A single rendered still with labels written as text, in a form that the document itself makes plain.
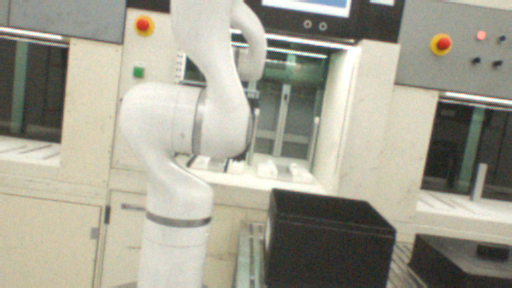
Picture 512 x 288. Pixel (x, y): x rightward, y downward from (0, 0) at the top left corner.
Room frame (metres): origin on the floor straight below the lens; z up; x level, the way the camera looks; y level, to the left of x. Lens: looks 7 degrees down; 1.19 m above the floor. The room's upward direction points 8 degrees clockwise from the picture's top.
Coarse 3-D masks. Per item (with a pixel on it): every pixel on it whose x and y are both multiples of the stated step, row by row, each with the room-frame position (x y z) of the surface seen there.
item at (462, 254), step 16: (416, 240) 1.23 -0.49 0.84; (432, 240) 1.19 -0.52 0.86; (448, 240) 1.21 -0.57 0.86; (464, 240) 1.24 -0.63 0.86; (416, 256) 1.21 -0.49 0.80; (432, 256) 1.13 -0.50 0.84; (448, 256) 1.07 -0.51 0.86; (464, 256) 1.09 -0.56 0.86; (480, 256) 1.11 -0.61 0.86; (496, 256) 1.11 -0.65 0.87; (416, 272) 1.19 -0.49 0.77; (432, 272) 1.11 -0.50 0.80; (448, 272) 1.04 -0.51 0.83; (464, 272) 0.98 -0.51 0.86; (480, 272) 0.99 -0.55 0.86; (496, 272) 1.00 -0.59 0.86
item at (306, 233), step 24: (288, 192) 1.24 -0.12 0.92; (288, 216) 0.97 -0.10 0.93; (312, 216) 1.24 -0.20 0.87; (336, 216) 1.24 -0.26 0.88; (360, 216) 1.24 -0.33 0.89; (264, 240) 1.19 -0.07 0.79; (288, 240) 0.97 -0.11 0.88; (312, 240) 0.97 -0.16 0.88; (336, 240) 0.97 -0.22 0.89; (360, 240) 0.97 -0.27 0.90; (384, 240) 0.97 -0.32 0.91; (264, 264) 1.07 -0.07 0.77; (288, 264) 0.97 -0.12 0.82; (312, 264) 0.97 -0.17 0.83; (336, 264) 0.97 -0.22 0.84; (360, 264) 0.97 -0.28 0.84; (384, 264) 0.97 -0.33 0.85
